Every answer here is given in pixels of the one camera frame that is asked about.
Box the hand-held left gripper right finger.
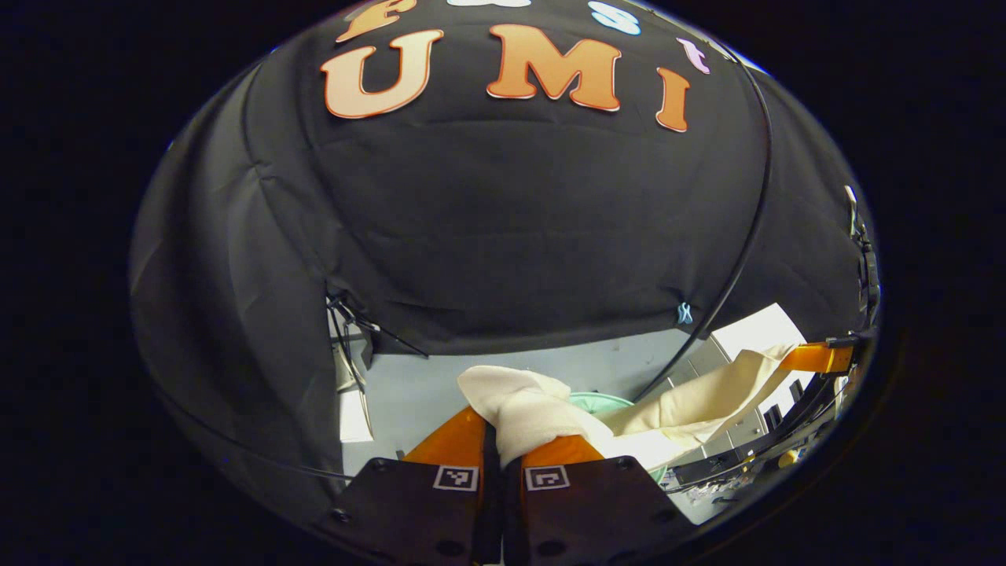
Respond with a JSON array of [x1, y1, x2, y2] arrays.
[[501, 435, 699, 566]]

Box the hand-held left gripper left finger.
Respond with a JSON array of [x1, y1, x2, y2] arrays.
[[326, 405, 504, 566]]

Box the cream shirt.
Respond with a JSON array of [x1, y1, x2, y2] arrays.
[[457, 344, 799, 471]]

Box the black clothes rack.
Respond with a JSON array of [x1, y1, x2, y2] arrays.
[[633, 47, 777, 402]]

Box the black backdrop cloth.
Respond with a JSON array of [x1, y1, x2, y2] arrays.
[[130, 0, 877, 520]]

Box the black cable bundle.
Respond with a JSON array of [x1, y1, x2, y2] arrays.
[[326, 289, 431, 394]]

